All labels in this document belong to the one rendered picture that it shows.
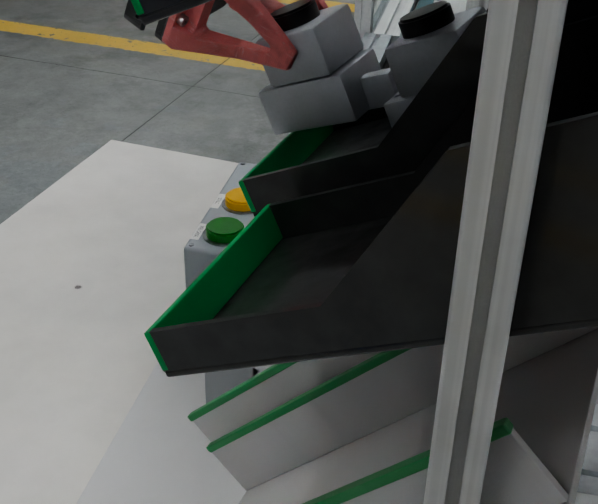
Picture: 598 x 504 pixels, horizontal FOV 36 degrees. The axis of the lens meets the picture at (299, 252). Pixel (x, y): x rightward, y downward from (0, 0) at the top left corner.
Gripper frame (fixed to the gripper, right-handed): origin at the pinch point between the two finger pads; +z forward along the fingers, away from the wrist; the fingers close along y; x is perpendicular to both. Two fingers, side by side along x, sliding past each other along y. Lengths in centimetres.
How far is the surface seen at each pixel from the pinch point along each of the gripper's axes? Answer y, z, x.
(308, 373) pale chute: -8.9, 12.7, 13.4
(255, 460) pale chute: -12.1, 13.4, 20.0
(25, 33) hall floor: 243, -209, 274
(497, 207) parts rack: -21.6, 15.0, -15.2
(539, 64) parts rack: -21.6, 13.5, -19.7
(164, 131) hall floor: 191, -98, 212
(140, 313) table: 12, -7, 51
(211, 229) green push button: 16.7, -5.7, 38.2
